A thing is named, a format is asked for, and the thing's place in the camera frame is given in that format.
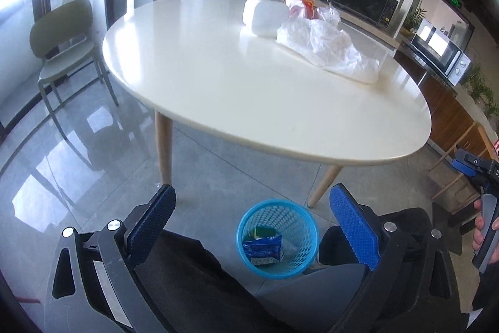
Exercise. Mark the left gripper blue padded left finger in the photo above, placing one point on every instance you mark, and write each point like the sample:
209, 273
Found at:
146, 223

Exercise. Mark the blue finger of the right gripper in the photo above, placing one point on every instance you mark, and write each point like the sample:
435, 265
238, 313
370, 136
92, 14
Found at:
464, 169

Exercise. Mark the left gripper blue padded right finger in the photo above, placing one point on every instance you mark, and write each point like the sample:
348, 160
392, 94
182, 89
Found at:
359, 226

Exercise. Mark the blue snack packet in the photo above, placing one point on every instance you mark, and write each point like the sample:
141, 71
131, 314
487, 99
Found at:
263, 251

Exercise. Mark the white plastic bag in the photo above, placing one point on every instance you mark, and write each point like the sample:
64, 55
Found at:
327, 43

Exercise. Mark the red snack bag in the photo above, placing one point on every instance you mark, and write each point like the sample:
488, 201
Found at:
305, 9

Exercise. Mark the blue plastic trash basket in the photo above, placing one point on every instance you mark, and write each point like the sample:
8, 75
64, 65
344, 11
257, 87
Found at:
297, 227

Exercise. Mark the person's right hand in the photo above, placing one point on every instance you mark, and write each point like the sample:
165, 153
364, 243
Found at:
477, 234

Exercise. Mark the wooden stool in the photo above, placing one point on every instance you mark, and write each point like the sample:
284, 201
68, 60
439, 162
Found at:
460, 190

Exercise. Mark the person's left leg black trousers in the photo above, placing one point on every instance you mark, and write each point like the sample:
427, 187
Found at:
195, 294

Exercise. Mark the person's leg black trousers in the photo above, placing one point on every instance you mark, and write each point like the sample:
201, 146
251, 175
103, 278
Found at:
195, 294
413, 288

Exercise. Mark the grey seat of chair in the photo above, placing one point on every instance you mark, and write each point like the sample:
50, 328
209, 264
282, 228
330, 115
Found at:
315, 302

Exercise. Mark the green potted plant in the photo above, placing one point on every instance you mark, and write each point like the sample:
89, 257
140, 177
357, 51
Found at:
475, 84

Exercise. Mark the person's right leg black trousers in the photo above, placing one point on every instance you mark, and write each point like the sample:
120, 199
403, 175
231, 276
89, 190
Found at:
413, 288

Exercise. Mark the white round table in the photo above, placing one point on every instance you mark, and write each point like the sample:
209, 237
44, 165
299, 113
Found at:
195, 63

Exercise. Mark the olive green chair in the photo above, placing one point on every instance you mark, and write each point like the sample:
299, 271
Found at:
63, 40

